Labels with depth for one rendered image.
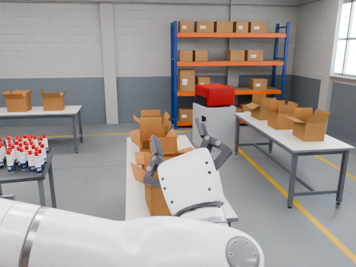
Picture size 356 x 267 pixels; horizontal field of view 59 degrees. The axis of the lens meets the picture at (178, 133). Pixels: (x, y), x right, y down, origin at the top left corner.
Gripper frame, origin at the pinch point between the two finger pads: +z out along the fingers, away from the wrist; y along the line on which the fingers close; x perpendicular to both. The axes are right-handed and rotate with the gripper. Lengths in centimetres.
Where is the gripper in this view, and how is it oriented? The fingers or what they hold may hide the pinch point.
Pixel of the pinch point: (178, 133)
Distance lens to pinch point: 60.0
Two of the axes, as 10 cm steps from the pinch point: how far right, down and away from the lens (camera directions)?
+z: -2.2, -8.5, 4.8
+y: 9.1, -3.6, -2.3
